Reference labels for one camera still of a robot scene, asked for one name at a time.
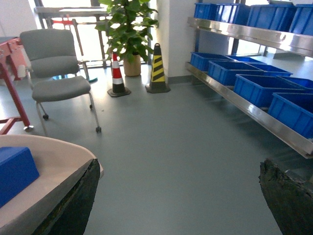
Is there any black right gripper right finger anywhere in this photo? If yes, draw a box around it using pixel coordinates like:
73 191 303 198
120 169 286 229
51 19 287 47
259 159 313 235

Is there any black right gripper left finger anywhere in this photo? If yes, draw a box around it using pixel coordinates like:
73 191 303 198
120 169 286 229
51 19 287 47
33 160 100 235

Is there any beige plastic dustpan tray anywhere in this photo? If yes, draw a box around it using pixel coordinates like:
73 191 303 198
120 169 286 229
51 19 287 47
0 135 98 235

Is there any blue plastic block part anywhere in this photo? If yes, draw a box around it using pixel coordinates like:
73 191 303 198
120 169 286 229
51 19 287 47
0 146 40 207

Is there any steel flow rack shelf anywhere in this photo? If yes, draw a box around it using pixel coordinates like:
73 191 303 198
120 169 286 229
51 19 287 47
185 17 313 159

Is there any blue bin near right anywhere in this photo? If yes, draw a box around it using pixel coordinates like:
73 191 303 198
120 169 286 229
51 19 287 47
268 93 313 139

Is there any blue bin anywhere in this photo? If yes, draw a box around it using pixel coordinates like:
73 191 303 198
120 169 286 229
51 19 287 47
268 93 313 139
207 61 264 86
233 74 305 108
190 52 233 71

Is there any red white traffic cone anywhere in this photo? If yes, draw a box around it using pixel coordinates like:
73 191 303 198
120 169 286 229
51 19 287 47
107 52 131 97

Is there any yellow black traffic cone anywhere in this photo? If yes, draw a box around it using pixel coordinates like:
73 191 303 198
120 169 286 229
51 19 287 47
145 43 171 94

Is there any blue bin far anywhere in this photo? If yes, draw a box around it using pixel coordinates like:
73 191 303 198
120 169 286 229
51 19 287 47
190 52 233 71

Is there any grey office chair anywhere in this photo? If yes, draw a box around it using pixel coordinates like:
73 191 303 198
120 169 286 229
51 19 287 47
20 28 94 123

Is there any green potted plant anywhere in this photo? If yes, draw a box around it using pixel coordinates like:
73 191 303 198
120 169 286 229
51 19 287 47
95 0 158 77

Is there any red metal table frame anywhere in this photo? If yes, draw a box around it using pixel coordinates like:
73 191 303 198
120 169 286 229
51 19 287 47
0 37 33 135

